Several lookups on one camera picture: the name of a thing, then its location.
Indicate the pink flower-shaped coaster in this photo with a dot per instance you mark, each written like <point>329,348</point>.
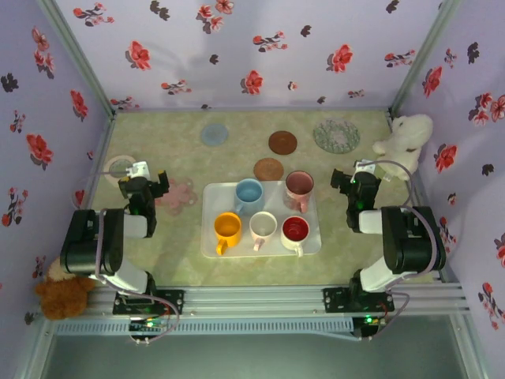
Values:
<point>179,195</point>

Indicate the tall pink floral mug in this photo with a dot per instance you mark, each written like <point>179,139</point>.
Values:
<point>299,183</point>

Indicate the green floral round coaster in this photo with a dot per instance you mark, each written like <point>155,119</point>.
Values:
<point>336,135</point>

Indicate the white mug red inside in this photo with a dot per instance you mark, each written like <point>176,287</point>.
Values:
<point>295,229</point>

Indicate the dark brown wooden coaster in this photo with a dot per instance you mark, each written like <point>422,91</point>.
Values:
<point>282,142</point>

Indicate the blue-grey round coaster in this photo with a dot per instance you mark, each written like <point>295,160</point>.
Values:
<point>215,134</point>

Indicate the woven rattan coaster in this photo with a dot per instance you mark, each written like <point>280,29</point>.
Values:
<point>268,169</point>

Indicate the yellow mug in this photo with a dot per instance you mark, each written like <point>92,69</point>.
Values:
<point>227,227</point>

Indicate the light blue mug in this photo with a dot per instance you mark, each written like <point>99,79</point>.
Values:
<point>249,193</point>

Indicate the white pink mug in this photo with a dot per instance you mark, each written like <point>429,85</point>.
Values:
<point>263,225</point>

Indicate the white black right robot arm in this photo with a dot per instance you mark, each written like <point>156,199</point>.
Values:
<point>410,241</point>

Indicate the beige tape roll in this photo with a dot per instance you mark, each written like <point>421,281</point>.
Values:
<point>114,166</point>

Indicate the white rectangular tray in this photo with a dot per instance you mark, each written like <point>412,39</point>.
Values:
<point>272,197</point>

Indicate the white plush toy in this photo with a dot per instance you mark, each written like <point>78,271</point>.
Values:
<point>406,138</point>

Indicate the brown teddy bear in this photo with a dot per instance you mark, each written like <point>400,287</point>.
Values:
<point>63,296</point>

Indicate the circuit board with green light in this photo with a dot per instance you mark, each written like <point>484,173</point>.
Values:
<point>369,320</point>
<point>148,325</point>

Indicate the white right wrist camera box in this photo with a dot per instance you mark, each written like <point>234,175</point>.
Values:
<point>365,166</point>

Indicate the grey aluminium side rail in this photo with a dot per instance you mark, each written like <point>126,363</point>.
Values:
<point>442,276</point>
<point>103,142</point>

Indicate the thin grey aluminium rail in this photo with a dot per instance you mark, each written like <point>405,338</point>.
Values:
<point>252,109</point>

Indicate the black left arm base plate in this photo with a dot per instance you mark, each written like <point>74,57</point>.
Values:
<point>175,302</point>

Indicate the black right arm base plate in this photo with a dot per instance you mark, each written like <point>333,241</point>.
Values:
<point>333,300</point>

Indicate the aluminium frame rail with grooves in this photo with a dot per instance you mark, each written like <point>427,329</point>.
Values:
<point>252,302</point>

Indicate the grey aluminium frame post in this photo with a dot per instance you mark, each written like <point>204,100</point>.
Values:
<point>424,53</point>
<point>35,347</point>
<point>465,343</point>
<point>77,55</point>

